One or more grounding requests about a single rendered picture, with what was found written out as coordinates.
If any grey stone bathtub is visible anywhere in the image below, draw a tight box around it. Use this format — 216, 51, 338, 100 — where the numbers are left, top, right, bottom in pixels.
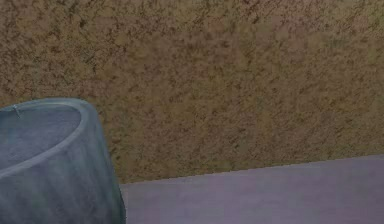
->
0, 97, 127, 224

